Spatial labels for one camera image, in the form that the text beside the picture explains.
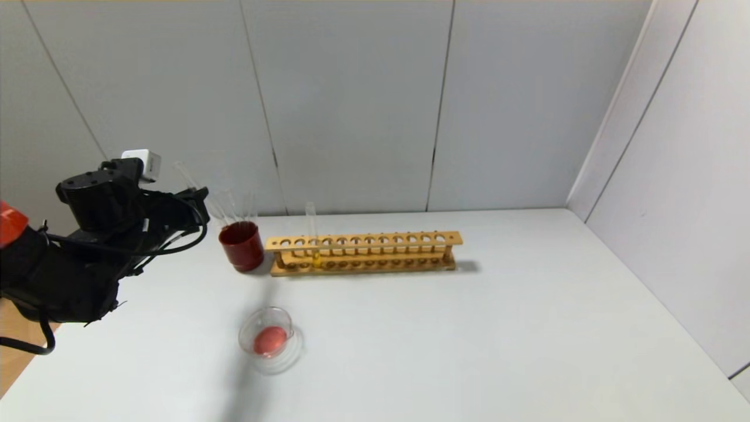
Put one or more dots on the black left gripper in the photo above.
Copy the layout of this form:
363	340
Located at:
197	203

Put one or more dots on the test tube with red pigment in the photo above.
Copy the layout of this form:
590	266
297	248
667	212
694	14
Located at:
186	174

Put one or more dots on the test tube with yellow pigment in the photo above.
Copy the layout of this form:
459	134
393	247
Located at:
316	258

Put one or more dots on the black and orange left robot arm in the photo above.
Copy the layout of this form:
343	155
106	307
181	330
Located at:
70	275

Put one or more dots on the wooden test tube rack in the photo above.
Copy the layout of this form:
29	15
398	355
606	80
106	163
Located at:
363	241

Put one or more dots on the dark red cup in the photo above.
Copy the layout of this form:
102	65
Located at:
243	249

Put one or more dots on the clear glass beaker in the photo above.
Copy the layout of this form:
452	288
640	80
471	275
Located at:
270	340

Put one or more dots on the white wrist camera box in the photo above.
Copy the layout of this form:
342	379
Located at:
143	161

